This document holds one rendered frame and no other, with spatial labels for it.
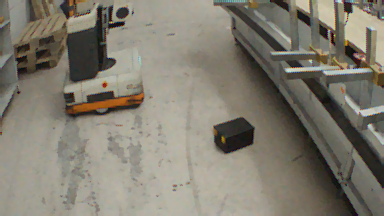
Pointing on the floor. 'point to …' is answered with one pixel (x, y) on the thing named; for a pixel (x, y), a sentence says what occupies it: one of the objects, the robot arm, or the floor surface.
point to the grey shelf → (6, 59)
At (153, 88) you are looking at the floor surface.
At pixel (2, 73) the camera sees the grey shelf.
